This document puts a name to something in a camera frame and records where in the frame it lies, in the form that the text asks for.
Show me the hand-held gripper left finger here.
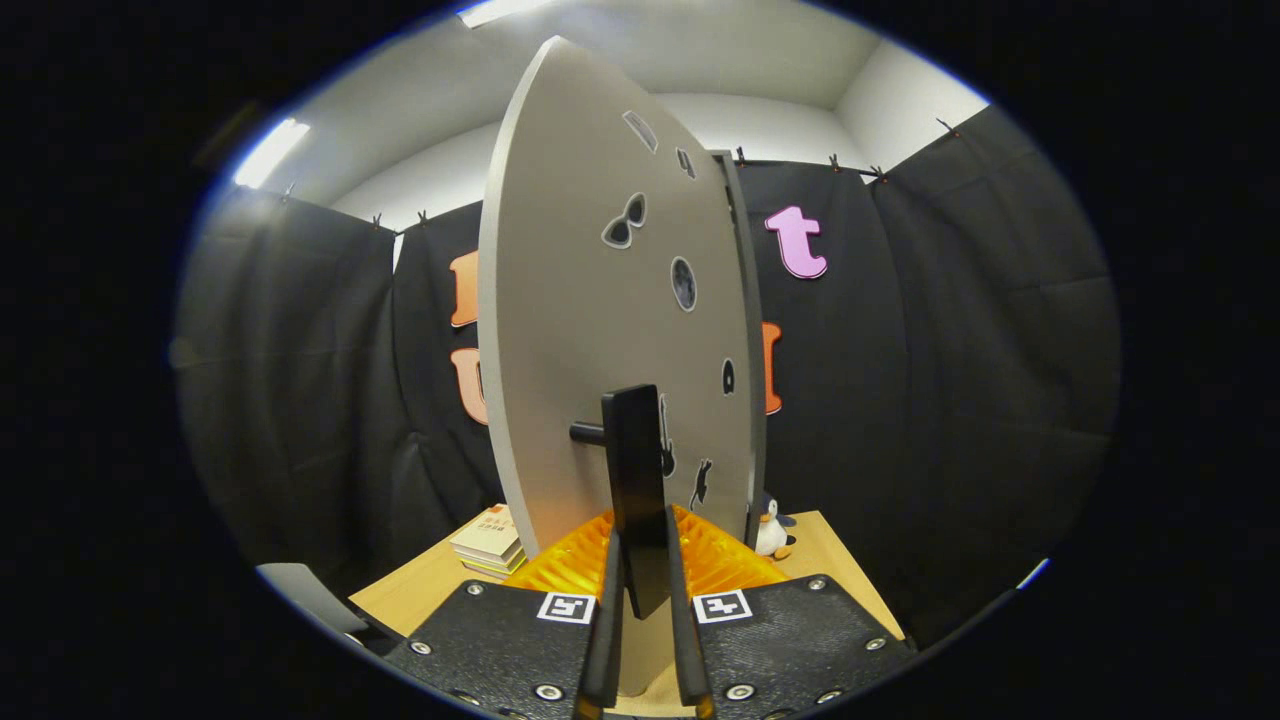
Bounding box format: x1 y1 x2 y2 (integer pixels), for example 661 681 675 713
383 510 626 720

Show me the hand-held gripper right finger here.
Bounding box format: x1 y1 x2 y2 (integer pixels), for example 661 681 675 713
665 503 916 720

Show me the dark grey shoe cabinet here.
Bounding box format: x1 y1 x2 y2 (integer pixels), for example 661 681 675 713
712 150 769 549

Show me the beige shoe cabinet door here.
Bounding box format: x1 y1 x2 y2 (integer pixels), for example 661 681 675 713
478 35 759 701

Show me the penguin plush toy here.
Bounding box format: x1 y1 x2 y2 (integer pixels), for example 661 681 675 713
755 497 798 561

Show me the small stack of books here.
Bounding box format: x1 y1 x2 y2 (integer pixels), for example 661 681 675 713
450 503 528 581

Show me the black backdrop cloth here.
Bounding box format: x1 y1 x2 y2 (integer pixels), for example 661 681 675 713
175 100 1121 651

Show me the row of black cloth clips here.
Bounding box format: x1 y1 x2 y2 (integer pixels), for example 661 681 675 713
282 118 956 229

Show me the ceiling light strip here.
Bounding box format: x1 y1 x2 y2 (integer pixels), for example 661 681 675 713
457 0 556 29
232 118 311 189

